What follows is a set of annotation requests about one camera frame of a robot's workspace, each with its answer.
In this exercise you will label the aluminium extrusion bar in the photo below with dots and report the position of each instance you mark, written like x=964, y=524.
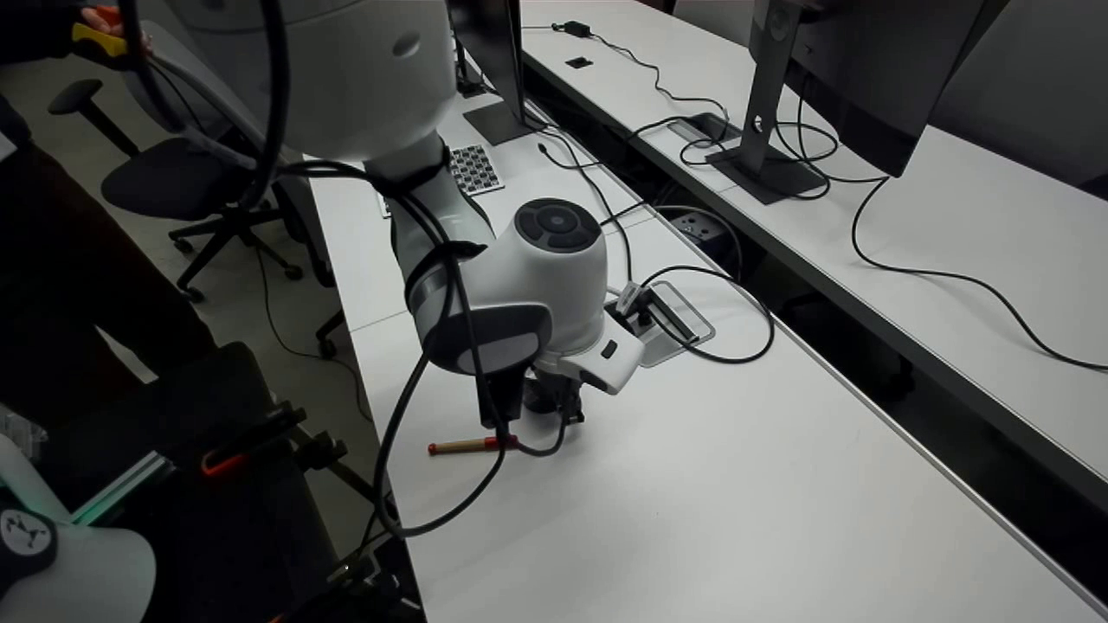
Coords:
x=124, y=489

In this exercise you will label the black white calibration checkerboard sheet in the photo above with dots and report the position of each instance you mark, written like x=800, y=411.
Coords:
x=476, y=171

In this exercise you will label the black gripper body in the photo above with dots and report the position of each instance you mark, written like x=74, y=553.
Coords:
x=552, y=382

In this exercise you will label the small black plug adapter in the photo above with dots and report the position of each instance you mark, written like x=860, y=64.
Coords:
x=572, y=28

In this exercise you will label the small black square tag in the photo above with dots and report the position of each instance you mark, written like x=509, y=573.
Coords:
x=580, y=59

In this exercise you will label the person hand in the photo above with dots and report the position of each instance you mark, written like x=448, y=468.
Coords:
x=102, y=20

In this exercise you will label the grey docking hub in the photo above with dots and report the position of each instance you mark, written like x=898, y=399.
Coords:
x=701, y=127

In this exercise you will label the red marker pen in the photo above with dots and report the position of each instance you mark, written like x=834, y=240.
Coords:
x=462, y=444

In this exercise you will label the grey backed computer monitor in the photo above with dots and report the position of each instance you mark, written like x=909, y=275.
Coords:
x=901, y=72

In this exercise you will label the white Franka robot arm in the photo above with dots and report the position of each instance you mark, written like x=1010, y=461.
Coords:
x=542, y=277

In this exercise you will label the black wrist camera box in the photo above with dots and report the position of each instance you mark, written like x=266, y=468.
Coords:
x=495, y=402

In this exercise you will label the grey monitor panel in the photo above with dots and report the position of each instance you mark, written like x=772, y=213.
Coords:
x=1040, y=82

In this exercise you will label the dark flat monitor base plate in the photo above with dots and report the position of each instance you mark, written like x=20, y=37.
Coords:
x=508, y=123

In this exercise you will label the black office chair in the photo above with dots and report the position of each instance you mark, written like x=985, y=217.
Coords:
x=176, y=184

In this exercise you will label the grey monitor stand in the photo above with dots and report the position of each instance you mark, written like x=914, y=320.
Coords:
x=766, y=117

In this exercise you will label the black computer monitor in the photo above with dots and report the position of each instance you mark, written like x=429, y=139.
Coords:
x=489, y=47

